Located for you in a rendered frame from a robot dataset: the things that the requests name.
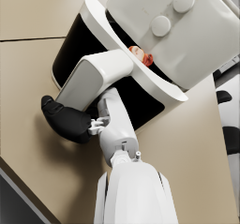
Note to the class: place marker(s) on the white and black robot torso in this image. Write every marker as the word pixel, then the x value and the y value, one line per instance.
pixel 232 109

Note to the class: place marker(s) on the red-brown drumstick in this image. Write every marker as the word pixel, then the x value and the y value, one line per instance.
pixel 142 55

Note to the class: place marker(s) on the white air fryer drawer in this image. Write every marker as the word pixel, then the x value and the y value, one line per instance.
pixel 93 74

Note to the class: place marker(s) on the pale air fryer body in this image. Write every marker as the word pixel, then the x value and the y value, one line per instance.
pixel 193 43

